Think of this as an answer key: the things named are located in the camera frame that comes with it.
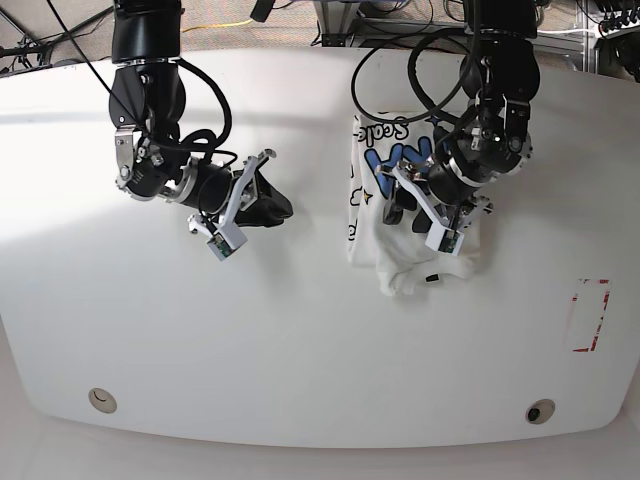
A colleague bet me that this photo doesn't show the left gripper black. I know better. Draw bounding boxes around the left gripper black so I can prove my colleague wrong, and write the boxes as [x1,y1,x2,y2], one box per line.
[383,159,480,234]

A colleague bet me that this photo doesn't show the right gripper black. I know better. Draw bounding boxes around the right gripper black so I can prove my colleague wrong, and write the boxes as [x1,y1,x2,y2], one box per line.
[177,164,294,228]

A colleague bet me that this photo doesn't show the white printed T-shirt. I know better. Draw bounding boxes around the white printed T-shirt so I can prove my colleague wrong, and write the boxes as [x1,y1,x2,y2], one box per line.
[347,114,480,297]

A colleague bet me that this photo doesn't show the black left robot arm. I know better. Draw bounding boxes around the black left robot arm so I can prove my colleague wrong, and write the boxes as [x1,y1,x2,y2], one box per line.
[407,1,540,228]

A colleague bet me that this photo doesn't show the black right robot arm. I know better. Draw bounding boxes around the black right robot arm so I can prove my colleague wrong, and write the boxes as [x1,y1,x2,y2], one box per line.
[109,1,242,227]

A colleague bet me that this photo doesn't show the red tape rectangle marking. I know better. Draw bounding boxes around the red tape rectangle marking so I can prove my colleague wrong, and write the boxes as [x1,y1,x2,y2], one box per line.
[565,279,612,353]

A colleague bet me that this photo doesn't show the right table grommet hole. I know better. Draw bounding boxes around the right table grommet hole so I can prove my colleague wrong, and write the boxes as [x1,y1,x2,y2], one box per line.
[525,399,556,425]

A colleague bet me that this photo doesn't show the table grommet hole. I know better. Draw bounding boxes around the table grommet hole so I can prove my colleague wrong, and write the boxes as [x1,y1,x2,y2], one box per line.
[525,399,556,425]
[88,388,117,414]

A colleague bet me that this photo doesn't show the left table grommet hole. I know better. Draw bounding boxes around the left table grommet hole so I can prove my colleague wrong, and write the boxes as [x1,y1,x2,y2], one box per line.
[88,388,117,414]

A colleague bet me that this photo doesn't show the white power strip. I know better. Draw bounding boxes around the white power strip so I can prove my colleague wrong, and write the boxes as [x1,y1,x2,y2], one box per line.
[598,8,639,38]

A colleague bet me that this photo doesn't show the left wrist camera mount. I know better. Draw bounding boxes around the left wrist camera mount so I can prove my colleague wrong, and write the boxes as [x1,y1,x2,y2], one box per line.
[375,161,493,255]

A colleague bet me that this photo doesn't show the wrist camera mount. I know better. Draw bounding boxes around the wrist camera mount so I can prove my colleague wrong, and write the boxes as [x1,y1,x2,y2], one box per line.
[187,149,277,261]
[375,161,493,255]

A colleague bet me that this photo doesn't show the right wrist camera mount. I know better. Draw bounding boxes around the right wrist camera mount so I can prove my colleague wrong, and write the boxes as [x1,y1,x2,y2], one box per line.
[187,149,277,261]

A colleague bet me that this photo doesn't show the black looping cable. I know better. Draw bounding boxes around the black looping cable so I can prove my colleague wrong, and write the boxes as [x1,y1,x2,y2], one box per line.
[349,24,481,132]

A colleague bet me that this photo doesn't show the yellow cable on floor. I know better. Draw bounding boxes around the yellow cable on floor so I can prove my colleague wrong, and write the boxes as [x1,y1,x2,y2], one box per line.
[180,18,254,34]

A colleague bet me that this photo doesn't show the aluminium frame stand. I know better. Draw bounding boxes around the aluminium frame stand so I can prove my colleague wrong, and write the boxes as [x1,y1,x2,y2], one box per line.
[312,1,361,47]

